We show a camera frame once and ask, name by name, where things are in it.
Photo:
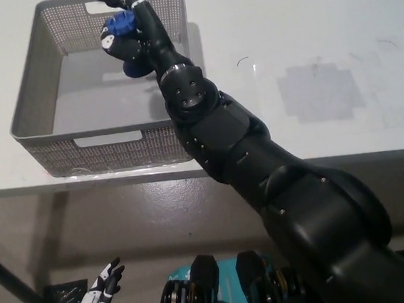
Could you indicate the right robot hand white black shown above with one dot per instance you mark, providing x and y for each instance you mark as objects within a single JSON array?
[{"x": 155, "y": 34}]

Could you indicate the blue rook chess piece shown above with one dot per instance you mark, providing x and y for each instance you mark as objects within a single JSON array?
[{"x": 121, "y": 23}]

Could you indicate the dark grey table leg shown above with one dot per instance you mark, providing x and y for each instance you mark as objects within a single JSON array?
[{"x": 10, "y": 277}]

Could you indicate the grey perforated plastic basket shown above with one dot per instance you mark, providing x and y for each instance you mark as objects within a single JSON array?
[{"x": 116, "y": 156}]

